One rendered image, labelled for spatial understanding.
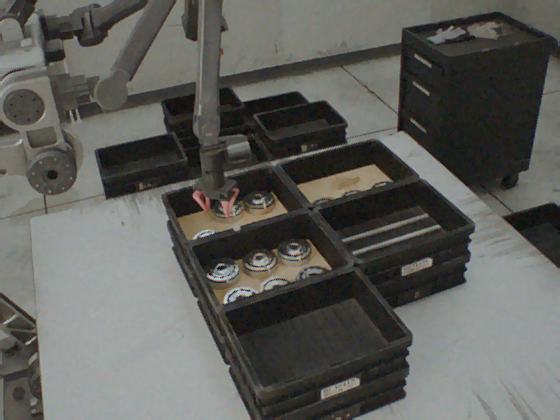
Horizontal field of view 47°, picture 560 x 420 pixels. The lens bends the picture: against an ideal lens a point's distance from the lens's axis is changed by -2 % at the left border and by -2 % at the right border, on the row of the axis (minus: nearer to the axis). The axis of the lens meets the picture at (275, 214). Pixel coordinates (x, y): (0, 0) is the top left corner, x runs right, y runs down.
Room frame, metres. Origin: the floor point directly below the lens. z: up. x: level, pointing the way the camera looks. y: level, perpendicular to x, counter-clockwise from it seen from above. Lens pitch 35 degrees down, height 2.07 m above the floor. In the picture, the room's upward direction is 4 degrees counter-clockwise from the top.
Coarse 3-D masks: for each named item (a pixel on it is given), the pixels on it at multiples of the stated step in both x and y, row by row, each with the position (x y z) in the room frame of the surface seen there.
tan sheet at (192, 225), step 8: (272, 192) 1.89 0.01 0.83; (280, 208) 1.79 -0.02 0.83; (192, 216) 1.78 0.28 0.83; (200, 216) 1.77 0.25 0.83; (208, 216) 1.77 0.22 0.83; (248, 216) 1.75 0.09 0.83; (256, 216) 1.75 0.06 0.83; (264, 216) 1.75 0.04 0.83; (272, 216) 1.75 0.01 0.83; (184, 224) 1.73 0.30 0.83; (192, 224) 1.73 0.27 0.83; (200, 224) 1.73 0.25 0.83; (208, 224) 1.73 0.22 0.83; (216, 224) 1.72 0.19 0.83; (224, 224) 1.72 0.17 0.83; (232, 224) 1.72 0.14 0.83; (240, 224) 1.71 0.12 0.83; (184, 232) 1.69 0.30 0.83; (192, 232) 1.69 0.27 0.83
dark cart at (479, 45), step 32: (416, 32) 3.27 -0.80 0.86; (416, 64) 3.13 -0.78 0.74; (448, 64) 2.83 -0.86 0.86; (480, 64) 2.88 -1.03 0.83; (512, 64) 2.94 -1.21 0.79; (544, 64) 3.00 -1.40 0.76; (416, 96) 3.11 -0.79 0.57; (448, 96) 2.83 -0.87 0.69; (480, 96) 2.89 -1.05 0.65; (512, 96) 2.95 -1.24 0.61; (416, 128) 3.09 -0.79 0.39; (448, 128) 2.84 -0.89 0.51; (480, 128) 2.90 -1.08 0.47; (512, 128) 2.96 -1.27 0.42; (448, 160) 2.85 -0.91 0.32; (480, 160) 2.91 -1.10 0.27; (512, 160) 2.97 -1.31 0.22
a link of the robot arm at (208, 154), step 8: (216, 144) 1.46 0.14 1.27; (224, 144) 1.46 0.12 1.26; (200, 152) 1.44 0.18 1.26; (208, 152) 1.44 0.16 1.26; (216, 152) 1.44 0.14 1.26; (224, 152) 1.46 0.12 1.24; (208, 160) 1.43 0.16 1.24; (216, 160) 1.43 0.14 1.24; (208, 168) 1.43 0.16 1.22; (216, 168) 1.43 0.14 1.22
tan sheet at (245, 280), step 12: (276, 252) 1.55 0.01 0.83; (312, 252) 1.54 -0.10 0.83; (240, 264) 1.51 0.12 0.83; (312, 264) 1.49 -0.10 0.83; (324, 264) 1.48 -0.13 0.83; (240, 276) 1.45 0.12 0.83; (276, 276) 1.44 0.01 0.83; (288, 276) 1.44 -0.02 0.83; (228, 288) 1.40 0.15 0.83; (252, 288) 1.40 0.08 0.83
